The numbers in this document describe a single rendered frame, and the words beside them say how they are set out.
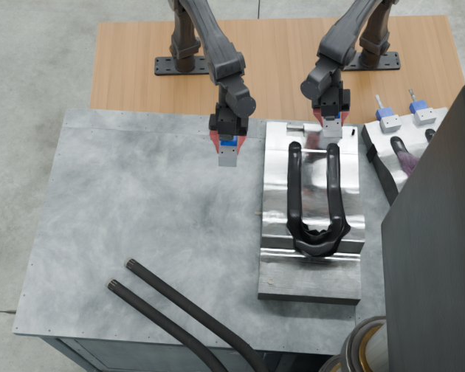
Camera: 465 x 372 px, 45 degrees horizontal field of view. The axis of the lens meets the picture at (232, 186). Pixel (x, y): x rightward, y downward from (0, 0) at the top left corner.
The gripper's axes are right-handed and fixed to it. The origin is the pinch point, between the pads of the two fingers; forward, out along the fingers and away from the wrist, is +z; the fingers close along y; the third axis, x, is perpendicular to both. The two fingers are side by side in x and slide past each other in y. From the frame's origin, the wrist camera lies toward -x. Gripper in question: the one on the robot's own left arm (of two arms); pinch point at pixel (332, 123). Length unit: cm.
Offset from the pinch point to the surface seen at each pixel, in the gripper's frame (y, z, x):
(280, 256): -13.4, 16.5, -34.0
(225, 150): -27.7, -3.7, -14.2
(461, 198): 11, -76, -103
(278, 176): -14.7, 7.1, -13.6
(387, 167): 14.9, 11.1, -6.7
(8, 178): -147, 56, 41
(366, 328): 7, -35, -86
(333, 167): 0.3, 8.9, -8.5
